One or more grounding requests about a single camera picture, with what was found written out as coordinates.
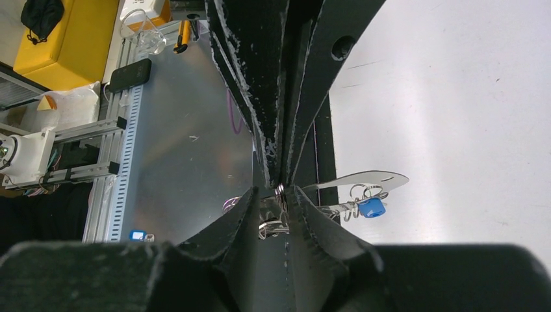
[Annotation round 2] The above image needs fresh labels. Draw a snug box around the clear glass beaker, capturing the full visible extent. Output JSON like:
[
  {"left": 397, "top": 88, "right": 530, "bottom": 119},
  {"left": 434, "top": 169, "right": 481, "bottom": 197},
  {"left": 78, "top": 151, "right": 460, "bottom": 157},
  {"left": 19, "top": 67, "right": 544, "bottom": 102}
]
[{"left": 120, "top": 8, "right": 166, "bottom": 55}]

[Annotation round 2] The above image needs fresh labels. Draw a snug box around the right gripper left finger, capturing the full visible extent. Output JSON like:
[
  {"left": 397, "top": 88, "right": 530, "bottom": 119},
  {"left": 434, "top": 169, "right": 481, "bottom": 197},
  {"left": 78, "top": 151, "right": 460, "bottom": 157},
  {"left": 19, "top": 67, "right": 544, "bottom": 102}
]
[{"left": 1, "top": 187, "right": 259, "bottom": 311}]

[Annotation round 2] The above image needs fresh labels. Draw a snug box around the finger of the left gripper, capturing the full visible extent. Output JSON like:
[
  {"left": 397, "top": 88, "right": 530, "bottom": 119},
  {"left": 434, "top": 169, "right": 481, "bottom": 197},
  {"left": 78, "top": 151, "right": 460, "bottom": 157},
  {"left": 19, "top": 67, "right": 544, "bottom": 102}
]
[
  {"left": 281, "top": 1, "right": 384, "bottom": 185},
  {"left": 205, "top": 1, "right": 289, "bottom": 189}
]

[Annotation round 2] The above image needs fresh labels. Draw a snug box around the black smartphone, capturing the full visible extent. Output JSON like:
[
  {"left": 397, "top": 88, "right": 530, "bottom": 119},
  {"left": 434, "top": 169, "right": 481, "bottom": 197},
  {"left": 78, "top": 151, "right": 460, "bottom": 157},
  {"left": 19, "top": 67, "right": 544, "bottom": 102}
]
[{"left": 108, "top": 58, "right": 152, "bottom": 94}]

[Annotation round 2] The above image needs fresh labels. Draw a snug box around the blue key tag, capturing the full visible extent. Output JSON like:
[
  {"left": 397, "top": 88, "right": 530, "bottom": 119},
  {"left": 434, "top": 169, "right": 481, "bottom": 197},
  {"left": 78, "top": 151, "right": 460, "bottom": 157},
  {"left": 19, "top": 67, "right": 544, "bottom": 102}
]
[{"left": 358, "top": 197, "right": 386, "bottom": 218}]

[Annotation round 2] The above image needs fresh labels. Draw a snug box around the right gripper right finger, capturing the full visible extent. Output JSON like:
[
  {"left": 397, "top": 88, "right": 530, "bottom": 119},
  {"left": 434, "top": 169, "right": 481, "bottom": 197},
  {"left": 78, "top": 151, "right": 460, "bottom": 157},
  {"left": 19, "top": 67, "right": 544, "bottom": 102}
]
[{"left": 286, "top": 187, "right": 550, "bottom": 311}]

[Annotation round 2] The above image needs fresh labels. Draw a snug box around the orange black pen tool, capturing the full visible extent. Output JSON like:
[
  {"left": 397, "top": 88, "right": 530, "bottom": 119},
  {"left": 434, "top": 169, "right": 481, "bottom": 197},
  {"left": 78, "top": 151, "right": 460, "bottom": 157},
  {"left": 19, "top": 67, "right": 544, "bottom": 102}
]
[{"left": 173, "top": 20, "right": 191, "bottom": 54}]

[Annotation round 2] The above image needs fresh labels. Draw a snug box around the black cloth bag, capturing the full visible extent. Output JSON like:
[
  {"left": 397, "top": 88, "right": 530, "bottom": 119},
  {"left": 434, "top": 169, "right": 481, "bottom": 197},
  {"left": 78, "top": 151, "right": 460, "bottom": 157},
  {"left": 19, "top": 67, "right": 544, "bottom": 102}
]
[{"left": 20, "top": 0, "right": 64, "bottom": 45}]

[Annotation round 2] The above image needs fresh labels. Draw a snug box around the white motor on bracket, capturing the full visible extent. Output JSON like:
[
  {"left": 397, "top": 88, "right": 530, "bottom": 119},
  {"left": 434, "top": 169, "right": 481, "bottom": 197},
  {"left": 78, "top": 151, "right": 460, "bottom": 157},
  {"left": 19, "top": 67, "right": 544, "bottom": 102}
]
[{"left": 1, "top": 130, "right": 56, "bottom": 189}]

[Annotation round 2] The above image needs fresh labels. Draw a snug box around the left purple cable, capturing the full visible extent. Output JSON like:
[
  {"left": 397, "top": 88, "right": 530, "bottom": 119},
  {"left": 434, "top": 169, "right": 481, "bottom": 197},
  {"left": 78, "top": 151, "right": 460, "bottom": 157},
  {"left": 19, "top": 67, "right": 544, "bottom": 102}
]
[{"left": 225, "top": 88, "right": 246, "bottom": 135}]

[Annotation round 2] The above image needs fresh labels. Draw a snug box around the orange white box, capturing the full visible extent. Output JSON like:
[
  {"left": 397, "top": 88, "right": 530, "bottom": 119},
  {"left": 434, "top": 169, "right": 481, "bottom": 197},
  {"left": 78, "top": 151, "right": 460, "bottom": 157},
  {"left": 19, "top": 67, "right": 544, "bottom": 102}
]
[{"left": 120, "top": 0, "right": 172, "bottom": 30}]

